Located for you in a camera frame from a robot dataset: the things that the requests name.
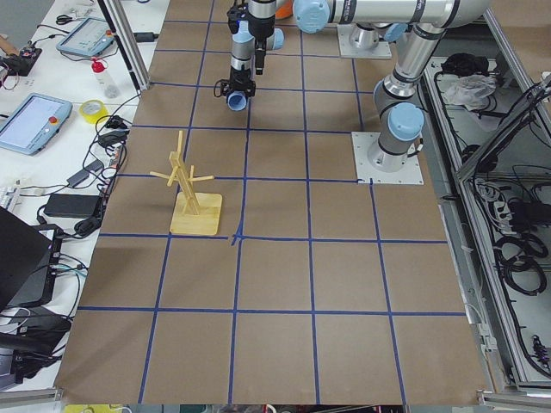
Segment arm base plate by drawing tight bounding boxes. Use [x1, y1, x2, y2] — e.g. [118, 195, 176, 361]
[351, 132, 424, 185]
[337, 24, 392, 59]

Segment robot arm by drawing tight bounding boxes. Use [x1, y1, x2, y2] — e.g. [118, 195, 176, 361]
[214, 1, 424, 111]
[214, 1, 490, 172]

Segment teach pendant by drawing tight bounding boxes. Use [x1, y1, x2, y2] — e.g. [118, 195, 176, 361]
[56, 17, 115, 58]
[1, 93, 73, 155]

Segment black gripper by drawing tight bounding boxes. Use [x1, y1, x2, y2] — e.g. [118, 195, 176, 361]
[219, 67, 256, 98]
[226, 0, 249, 34]

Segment light blue plastic cup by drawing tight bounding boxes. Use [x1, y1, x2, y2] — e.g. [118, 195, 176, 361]
[226, 90, 249, 112]

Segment white crumpled cloth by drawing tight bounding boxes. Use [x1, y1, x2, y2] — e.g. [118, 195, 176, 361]
[443, 75, 497, 110]

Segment black laptop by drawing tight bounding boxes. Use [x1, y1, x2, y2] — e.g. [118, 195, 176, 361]
[1, 208, 62, 310]

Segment black power adapter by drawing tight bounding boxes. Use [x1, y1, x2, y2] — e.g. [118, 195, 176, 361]
[44, 194, 100, 219]

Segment red cap squeeze bottle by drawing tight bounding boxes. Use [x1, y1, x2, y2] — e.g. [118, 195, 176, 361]
[91, 58, 120, 99]

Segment black scissors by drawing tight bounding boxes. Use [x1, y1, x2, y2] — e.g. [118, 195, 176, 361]
[55, 14, 84, 26]

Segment yellow tape roll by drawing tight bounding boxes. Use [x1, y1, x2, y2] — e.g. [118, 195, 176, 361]
[78, 99, 109, 124]

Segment wooden cup rack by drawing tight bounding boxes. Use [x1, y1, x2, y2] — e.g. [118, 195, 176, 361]
[150, 131, 223, 236]

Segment aluminium frame post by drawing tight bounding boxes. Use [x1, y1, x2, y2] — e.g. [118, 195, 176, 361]
[97, 0, 150, 92]

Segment lower teach pendant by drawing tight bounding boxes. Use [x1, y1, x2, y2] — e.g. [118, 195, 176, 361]
[1, 93, 73, 155]

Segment upper teach pendant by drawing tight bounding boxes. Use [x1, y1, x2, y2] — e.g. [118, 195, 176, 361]
[56, 17, 115, 58]

